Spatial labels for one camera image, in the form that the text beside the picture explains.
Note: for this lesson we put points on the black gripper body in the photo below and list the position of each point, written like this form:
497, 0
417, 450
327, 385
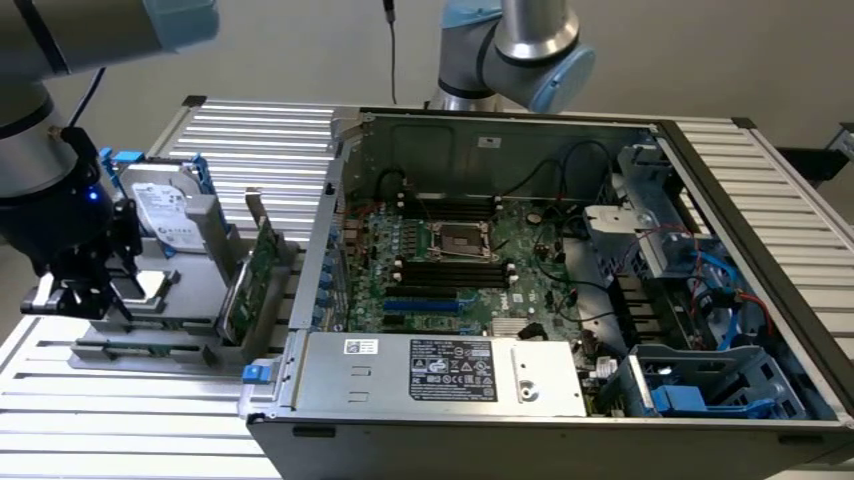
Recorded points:
47, 230

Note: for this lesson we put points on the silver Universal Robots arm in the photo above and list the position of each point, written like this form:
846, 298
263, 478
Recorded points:
514, 35

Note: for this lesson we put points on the green RAM stick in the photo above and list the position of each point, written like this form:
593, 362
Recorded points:
154, 348

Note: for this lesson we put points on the black RAM slot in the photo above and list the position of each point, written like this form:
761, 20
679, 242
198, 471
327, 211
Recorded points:
454, 283
454, 261
454, 276
450, 202
454, 269
450, 209
450, 216
450, 196

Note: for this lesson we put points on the silver hard disk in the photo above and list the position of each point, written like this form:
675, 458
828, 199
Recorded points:
160, 210

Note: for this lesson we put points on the silver CPU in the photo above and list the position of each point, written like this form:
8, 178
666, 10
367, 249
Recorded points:
150, 285

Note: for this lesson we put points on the grey parts rack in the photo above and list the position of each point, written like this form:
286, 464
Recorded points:
194, 280

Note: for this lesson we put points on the blue disk caddy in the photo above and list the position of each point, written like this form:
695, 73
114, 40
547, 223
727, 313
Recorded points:
203, 175

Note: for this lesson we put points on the green graphics card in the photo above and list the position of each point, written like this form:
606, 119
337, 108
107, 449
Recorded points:
256, 280

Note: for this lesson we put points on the black table corner cap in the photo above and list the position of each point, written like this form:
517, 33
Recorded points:
742, 123
194, 101

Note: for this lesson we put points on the blue case latch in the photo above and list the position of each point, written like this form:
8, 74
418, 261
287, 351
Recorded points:
252, 375

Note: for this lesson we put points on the white barcode sticker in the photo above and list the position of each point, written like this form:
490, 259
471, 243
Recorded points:
361, 346

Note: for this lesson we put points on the black expansion slot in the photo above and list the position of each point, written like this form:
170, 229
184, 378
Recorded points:
421, 293

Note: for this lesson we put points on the blue expansion slot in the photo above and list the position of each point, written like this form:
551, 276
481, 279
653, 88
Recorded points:
421, 305

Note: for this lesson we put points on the silver power supply unit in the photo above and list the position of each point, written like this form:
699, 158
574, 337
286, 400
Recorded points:
381, 385

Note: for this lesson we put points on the CPU socket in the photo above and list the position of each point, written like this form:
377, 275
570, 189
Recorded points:
457, 240

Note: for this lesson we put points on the black power supply label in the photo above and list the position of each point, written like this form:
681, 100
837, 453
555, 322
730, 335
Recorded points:
453, 370

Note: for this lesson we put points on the white case sticker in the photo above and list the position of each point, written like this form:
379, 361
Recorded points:
489, 141

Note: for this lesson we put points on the green motherboard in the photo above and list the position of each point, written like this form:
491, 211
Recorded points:
521, 280

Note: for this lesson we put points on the silver chipset heat sink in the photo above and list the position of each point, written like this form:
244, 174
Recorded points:
510, 327

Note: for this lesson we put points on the black open PC case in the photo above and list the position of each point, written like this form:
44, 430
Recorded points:
534, 450

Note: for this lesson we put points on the grey metal drive cage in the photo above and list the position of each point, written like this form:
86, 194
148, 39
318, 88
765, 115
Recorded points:
641, 220

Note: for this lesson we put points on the blue grey disk bay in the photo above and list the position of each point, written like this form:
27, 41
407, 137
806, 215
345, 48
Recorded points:
734, 370

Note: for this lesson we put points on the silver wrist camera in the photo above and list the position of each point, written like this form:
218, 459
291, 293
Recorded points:
40, 302

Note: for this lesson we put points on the black bracket beside table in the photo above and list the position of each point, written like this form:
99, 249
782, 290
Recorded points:
808, 162

